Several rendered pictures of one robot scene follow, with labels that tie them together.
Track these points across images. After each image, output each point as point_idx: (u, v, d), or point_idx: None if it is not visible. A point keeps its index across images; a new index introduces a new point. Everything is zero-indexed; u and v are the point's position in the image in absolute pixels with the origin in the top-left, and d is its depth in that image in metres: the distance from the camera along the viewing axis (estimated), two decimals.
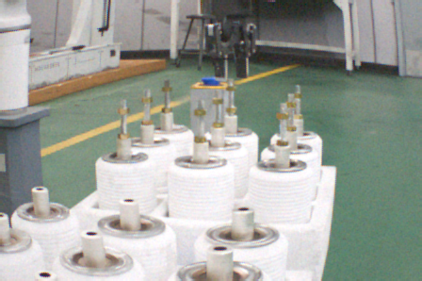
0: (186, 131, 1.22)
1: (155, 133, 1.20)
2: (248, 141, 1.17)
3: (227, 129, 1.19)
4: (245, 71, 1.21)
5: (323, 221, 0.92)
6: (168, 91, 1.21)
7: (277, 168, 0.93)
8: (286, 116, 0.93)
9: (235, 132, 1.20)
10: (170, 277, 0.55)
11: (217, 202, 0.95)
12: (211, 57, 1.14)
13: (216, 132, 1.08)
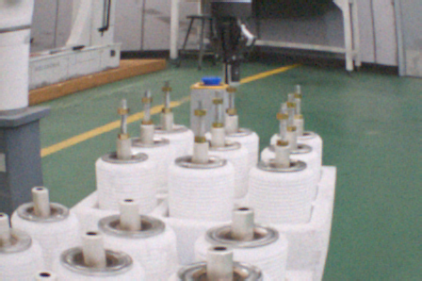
0: (186, 131, 1.22)
1: (155, 133, 1.20)
2: (257, 139, 1.19)
3: (231, 129, 1.19)
4: (228, 77, 1.18)
5: (323, 221, 0.92)
6: (168, 91, 1.21)
7: (277, 168, 0.93)
8: (286, 116, 0.93)
9: (237, 131, 1.20)
10: (170, 277, 0.55)
11: (217, 202, 0.95)
12: None
13: (216, 132, 1.08)
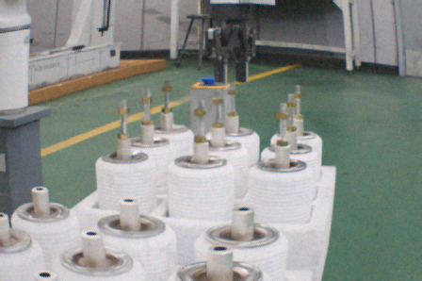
0: (186, 131, 1.22)
1: (155, 133, 1.20)
2: None
3: None
4: (245, 74, 1.21)
5: (323, 221, 0.92)
6: (168, 91, 1.21)
7: (277, 168, 0.93)
8: (286, 116, 0.93)
9: (225, 131, 1.20)
10: (170, 277, 0.55)
11: (217, 202, 0.95)
12: (211, 61, 1.14)
13: (216, 132, 1.08)
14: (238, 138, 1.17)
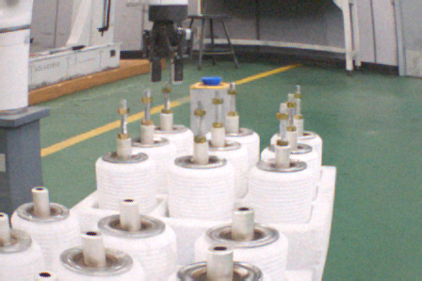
0: None
1: (178, 126, 1.26)
2: None
3: None
4: (170, 77, 1.19)
5: (323, 221, 0.92)
6: (166, 92, 1.21)
7: (277, 168, 0.93)
8: (286, 116, 0.93)
9: (225, 131, 1.20)
10: (170, 277, 0.55)
11: (217, 202, 0.95)
12: None
13: (216, 132, 1.08)
14: (238, 138, 1.17)
